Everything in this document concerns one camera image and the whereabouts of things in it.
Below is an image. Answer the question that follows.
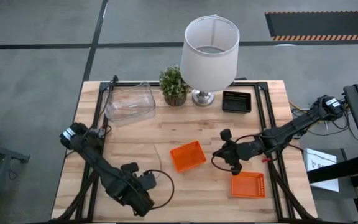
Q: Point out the white printed paper sheet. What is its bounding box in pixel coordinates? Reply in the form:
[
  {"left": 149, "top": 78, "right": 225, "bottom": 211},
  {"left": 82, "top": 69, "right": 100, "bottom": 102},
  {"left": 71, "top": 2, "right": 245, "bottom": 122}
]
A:
[{"left": 303, "top": 147, "right": 340, "bottom": 193}]

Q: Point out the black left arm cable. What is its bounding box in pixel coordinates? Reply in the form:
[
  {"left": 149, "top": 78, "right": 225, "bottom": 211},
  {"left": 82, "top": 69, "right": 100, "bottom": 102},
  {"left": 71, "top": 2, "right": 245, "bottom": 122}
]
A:
[{"left": 141, "top": 169, "right": 175, "bottom": 210}]

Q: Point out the white fabric lampshade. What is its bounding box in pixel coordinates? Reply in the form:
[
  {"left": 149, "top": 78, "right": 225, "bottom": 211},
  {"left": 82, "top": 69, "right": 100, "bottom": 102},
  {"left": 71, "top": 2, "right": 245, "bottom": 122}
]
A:
[{"left": 180, "top": 14, "right": 241, "bottom": 93}]

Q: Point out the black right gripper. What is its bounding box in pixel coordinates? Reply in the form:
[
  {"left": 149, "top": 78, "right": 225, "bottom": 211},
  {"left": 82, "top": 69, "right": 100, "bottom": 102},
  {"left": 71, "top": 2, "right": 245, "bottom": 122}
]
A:
[{"left": 219, "top": 128, "right": 265, "bottom": 176}]

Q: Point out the orange plastic basket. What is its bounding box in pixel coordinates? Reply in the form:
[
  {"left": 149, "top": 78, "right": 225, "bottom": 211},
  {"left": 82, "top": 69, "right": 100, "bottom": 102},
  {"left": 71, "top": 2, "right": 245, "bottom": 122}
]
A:
[
  {"left": 231, "top": 170, "right": 267, "bottom": 200},
  {"left": 169, "top": 140, "right": 208, "bottom": 174}
]

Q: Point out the clear plastic bin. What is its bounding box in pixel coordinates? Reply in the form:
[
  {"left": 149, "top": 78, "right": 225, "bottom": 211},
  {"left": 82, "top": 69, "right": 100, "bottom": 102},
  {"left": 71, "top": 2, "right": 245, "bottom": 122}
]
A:
[{"left": 103, "top": 81, "right": 157, "bottom": 128}]

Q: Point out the small potted artificial plant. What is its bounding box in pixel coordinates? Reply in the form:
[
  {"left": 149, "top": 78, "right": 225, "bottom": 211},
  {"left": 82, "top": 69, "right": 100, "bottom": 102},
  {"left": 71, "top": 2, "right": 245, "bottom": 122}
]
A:
[{"left": 158, "top": 64, "right": 192, "bottom": 108}]

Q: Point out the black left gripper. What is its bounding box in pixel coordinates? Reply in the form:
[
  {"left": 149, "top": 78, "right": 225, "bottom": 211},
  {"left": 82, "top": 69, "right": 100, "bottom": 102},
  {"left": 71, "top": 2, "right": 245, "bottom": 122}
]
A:
[{"left": 107, "top": 162, "right": 158, "bottom": 218}]

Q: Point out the black hazard-striped floor mat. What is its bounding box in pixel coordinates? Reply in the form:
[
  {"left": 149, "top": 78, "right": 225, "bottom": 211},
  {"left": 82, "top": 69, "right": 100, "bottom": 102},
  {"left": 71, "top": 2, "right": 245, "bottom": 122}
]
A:
[{"left": 265, "top": 11, "right": 358, "bottom": 42}]

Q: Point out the black plastic basket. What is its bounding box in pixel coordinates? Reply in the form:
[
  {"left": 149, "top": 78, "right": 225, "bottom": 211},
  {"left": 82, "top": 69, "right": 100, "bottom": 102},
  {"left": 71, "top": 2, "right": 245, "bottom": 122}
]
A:
[{"left": 221, "top": 90, "right": 252, "bottom": 114}]

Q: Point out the black aluminium table frame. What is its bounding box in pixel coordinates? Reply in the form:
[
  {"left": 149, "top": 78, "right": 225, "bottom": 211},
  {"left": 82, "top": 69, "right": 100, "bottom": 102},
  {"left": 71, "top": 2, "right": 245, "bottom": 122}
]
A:
[{"left": 53, "top": 75, "right": 321, "bottom": 224}]

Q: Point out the black cable bundle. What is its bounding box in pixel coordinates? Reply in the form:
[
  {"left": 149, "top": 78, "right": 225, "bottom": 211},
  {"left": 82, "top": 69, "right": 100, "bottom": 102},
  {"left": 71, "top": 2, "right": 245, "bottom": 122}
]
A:
[{"left": 289, "top": 99, "right": 358, "bottom": 144}]

